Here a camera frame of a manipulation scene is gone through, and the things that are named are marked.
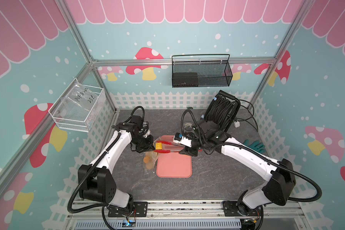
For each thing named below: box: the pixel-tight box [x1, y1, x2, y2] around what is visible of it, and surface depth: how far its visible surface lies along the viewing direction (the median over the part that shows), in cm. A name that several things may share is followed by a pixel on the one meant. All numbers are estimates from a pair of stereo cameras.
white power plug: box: [233, 120, 241, 128], surface depth 109 cm
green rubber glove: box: [243, 138, 266, 154], surface depth 99 cm
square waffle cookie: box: [155, 142, 163, 150], surface depth 80 cm
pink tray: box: [156, 135, 193, 179], surface depth 89 cm
